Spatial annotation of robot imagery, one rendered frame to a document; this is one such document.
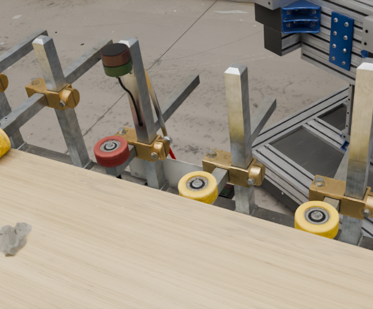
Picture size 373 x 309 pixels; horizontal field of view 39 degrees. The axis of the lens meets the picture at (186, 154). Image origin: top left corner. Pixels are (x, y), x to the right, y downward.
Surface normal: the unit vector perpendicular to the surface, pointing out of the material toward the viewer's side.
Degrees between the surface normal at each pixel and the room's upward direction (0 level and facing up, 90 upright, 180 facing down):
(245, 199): 90
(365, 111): 90
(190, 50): 0
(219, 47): 0
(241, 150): 90
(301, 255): 0
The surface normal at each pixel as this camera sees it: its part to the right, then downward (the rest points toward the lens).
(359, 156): -0.47, 0.60
